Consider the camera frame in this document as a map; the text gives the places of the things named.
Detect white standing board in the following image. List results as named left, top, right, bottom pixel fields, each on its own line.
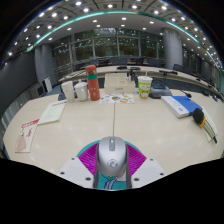
left=40, top=76, right=53, bottom=94

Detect red drink bottle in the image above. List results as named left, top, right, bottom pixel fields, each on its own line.
left=84, top=64, right=101, bottom=102

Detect white lidded mug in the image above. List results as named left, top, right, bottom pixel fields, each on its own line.
left=73, top=80, right=89, bottom=102

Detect red and white leaflet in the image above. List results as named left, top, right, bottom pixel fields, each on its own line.
left=14, top=118, right=40, bottom=154

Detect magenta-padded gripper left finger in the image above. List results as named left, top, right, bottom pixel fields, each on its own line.
left=58, top=143, right=101, bottom=190

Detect handheld microphone with black foam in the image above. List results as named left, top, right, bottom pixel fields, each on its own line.
left=192, top=107, right=218, bottom=145

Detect colourful printed leaflet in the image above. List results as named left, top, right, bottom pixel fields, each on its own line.
left=98, top=92, right=135, bottom=105

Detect blue and white book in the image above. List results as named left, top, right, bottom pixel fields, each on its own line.
left=160, top=95, right=204, bottom=119

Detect white printed paper sheet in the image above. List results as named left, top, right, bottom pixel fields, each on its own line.
left=36, top=99, right=68, bottom=126

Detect pale paper sheet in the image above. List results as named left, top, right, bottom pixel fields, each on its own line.
left=199, top=106, right=219, bottom=143

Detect ceiling lights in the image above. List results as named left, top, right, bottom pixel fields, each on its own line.
left=4, top=0, right=224, bottom=68

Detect dark office chairs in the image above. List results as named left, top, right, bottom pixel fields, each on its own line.
left=73, top=55, right=221, bottom=101

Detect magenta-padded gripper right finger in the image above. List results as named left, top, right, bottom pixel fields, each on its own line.
left=125, top=143, right=167, bottom=190

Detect tall white cup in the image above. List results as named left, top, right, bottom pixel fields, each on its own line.
left=60, top=80, right=76, bottom=104

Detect silver computer mouse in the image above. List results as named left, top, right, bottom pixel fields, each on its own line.
left=95, top=135, right=129, bottom=178

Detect white and green paper cup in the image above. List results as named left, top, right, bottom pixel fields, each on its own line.
left=137, top=75, right=154, bottom=100

